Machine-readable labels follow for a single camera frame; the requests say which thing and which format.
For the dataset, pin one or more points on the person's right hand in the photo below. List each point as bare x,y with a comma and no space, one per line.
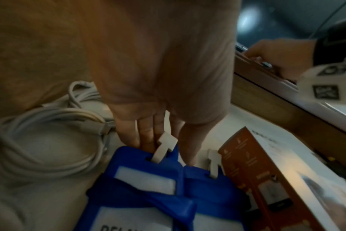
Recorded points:
287,56

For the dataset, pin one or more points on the person's left hand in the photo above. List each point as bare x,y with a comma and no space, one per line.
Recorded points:
161,56

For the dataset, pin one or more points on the wooden drawer with white bottom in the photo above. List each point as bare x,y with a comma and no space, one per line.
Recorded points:
241,121

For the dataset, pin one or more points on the blue badge holder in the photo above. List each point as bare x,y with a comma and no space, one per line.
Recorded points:
127,162
213,191

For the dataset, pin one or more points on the white charger box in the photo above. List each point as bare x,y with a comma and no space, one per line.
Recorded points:
247,162

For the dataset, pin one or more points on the black television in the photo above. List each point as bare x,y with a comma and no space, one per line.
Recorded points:
275,18

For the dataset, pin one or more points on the black right wristband with markers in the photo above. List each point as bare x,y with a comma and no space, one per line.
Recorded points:
332,40

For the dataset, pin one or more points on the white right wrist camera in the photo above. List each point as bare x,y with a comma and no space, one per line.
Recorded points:
310,90

